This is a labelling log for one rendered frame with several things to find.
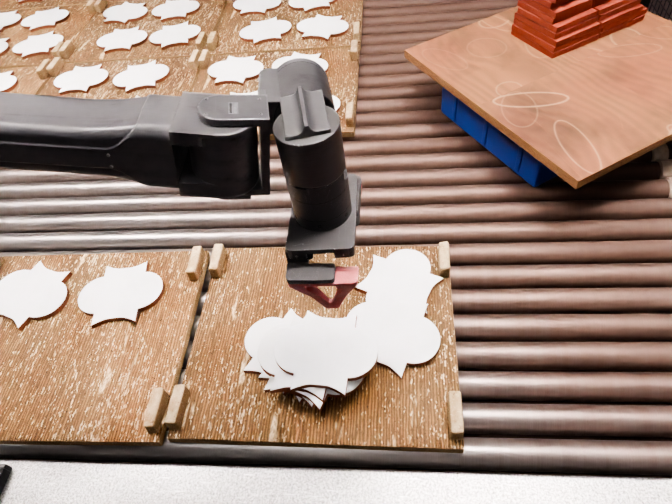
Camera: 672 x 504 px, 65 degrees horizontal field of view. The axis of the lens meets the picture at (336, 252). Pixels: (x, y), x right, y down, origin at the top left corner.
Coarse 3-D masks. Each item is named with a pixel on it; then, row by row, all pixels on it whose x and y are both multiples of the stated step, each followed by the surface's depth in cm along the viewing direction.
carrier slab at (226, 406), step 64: (256, 256) 94; (320, 256) 92; (384, 256) 91; (256, 320) 85; (448, 320) 82; (192, 384) 79; (256, 384) 78; (384, 384) 76; (448, 384) 75; (384, 448) 71; (448, 448) 69
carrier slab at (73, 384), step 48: (192, 288) 91; (0, 336) 88; (48, 336) 87; (96, 336) 86; (144, 336) 85; (0, 384) 82; (48, 384) 81; (96, 384) 80; (144, 384) 80; (0, 432) 77; (48, 432) 76; (96, 432) 76; (144, 432) 75
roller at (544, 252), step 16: (640, 240) 90; (656, 240) 90; (464, 256) 92; (480, 256) 92; (496, 256) 92; (512, 256) 91; (528, 256) 91; (544, 256) 91; (560, 256) 90; (576, 256) 90; (592, 256) 90; (608, 256) 90; (624, 256) 89; (640, 256) 89; (656, 256) 89
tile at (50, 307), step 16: (16, 272) 96; (32, 272) 95; (48, 272) 95; (64, 272) 94; (0, 288) 93; (16, 288) 93; (32, 288) 93; (48, 288) 92; (64, 288) 92; (0, 304) 91; (16, 304) 91; (32, 304) 90; (48, 304) 90; (64, 304) 91; (16, 320) 89
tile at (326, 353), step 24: (288, 336) 76; (312, 336) 75; (336, 336) 75; (360, 336) 74; (288, 360) 73; (312, 360) 73; (336, 360) 72; (360, 360) 72; (312, 384) 71; (336, 384) 70
